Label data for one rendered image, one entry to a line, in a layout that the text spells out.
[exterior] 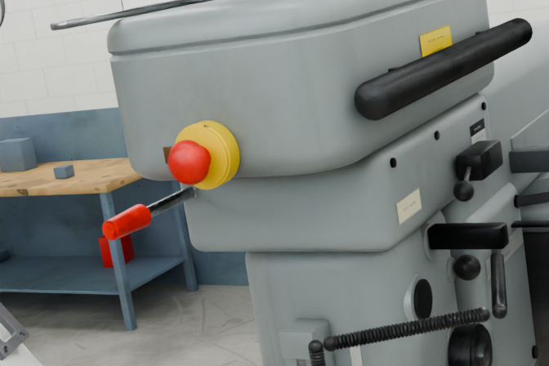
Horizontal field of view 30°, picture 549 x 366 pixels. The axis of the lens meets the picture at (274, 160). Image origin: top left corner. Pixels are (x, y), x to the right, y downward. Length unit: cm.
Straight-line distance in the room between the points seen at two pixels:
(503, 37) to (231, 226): 38
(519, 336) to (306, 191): 45
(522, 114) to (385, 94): 57
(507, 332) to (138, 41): 61
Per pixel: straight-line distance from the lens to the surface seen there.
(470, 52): 108
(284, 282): 109
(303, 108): 88
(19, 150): 688
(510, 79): 139
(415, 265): 109
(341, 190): 99
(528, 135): 144
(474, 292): 122
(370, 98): 88
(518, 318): 135
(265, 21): 88
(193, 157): 88
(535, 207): 150
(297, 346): 106
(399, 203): 100
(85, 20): 96
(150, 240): 681
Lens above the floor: 191
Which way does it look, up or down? 11 degrees down
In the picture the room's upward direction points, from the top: 9 degrees counter-clockwise
